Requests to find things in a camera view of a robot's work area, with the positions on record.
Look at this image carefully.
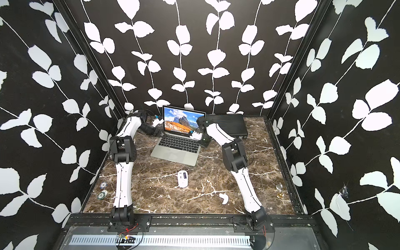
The silver open laptop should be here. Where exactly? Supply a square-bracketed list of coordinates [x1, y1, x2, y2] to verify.
[151, 106, 206, 166]

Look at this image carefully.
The green round table marker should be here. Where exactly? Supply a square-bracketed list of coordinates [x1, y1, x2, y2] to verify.
[97, 190, 108, 200]

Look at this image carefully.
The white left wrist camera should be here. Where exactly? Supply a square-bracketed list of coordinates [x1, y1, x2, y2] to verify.
[152, 117, 164, 128]

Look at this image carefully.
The black front mounting rail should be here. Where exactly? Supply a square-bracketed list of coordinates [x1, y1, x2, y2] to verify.
[65, 214, 319, 234]

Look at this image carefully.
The white wireless mouse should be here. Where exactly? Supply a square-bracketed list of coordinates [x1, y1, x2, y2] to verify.
[177, 170, 189, 188]

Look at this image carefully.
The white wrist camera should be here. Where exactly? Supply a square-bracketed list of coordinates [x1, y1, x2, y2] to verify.
[152, 117, 164, 128]
[190, 128, 203, 141]

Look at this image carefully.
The white slotted cable duct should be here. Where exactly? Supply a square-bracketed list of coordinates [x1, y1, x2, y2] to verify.
[67, 235, 251, 248]

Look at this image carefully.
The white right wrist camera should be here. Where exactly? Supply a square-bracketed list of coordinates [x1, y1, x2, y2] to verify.
[190, 128, 203, 141]

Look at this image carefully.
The black flat electronics box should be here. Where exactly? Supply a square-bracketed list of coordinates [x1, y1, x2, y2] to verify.
[206, 114, 248, 139]

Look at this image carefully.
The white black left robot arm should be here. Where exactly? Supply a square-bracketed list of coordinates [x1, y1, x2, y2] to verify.
[109, 110, 157, 230]

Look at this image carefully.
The amber round table marker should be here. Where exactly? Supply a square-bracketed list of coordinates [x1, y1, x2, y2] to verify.
[277, 191, 285, 199]

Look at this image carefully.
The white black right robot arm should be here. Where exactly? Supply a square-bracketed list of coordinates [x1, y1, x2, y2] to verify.
[196, 116, 275, 233]

